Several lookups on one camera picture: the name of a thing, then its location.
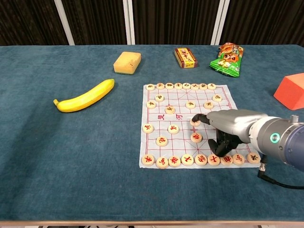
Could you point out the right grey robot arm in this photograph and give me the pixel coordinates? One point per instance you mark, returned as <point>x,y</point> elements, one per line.
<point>280,140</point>

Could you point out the orange foam block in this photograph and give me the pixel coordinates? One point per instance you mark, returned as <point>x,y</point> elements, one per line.
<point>292,92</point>

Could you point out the white partition frame post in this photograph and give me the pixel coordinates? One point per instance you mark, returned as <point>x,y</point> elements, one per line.
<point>64,22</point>
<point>128,22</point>
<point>219,22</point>

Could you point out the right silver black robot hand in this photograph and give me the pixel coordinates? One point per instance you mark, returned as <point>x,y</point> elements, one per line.
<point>235,126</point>

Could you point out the blue tablecloth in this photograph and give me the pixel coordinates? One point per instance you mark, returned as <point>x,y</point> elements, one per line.
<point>71,166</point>

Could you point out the dark slatted partition panel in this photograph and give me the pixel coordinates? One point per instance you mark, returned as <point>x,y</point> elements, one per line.
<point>95,21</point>
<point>28,21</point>
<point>173,21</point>
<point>266,21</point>

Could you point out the green orange snack bag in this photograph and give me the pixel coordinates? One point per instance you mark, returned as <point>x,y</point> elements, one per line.
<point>226,63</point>

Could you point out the white chess board sheet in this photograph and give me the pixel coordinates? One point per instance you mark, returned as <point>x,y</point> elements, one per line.
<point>180,146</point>

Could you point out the yellow banana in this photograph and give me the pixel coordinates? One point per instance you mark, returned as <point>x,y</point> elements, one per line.
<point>85,97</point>

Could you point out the wooden chess piece black character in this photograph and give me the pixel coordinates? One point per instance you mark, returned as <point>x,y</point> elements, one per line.
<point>150,87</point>
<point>178,85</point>
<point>203,86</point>
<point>160,86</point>
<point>169,85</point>
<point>208,105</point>
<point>159,97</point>
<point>151,104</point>
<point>194,86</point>
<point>211,86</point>
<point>216,97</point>
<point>186,85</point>
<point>190,104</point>
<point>169,109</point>

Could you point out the yellow sponge block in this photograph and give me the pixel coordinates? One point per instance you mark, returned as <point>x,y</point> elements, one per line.
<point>127,63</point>

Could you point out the red yellow card box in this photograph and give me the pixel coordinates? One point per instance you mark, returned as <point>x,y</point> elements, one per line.
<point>186,58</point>

